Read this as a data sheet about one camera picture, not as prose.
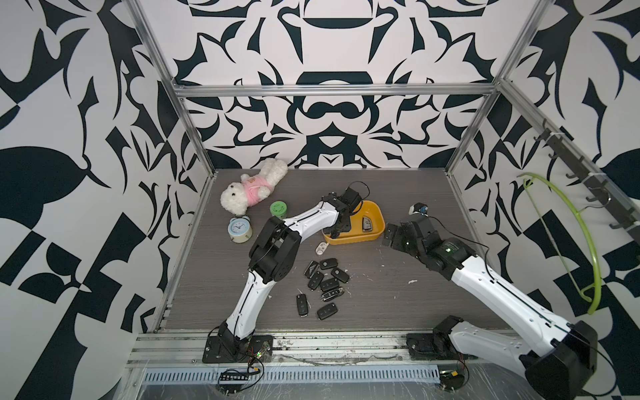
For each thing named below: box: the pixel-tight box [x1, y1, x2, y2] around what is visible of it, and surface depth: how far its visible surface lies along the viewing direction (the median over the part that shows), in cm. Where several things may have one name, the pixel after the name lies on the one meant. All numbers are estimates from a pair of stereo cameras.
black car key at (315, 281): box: [307, 270, 325, 292], surface depth 88 cm
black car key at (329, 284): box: [320, 278, 340, 291], surface depth 87 cm
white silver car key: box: [315, 240, 330, 256], surface depth 96 cm
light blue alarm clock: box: [227, 215, 254, 244], surface depth 98 cm
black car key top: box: [320, 258, 339, 270], surface depth 93 cm
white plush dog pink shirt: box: [220, 158, 289, 216], surface depth 102 cm
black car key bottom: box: [316, 302, 339, 321], surface depth 82 cm
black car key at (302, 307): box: [296, 293, 310, 318], surface depth 83 cm
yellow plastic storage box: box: [322, 200, 386, 245], surface depth 98 cm
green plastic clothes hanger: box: [516, 172, 611, 315], surface depth 63 cm
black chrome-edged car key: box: [320, 286, 345, 302], surface depth 85 cm
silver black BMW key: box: [361, 215, 373, 233], surface depth 103 cm
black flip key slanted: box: [303, 260, 320, 279], surface depth 91 cm
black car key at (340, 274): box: [330, 267, 350, 284], surface depth 90 cm
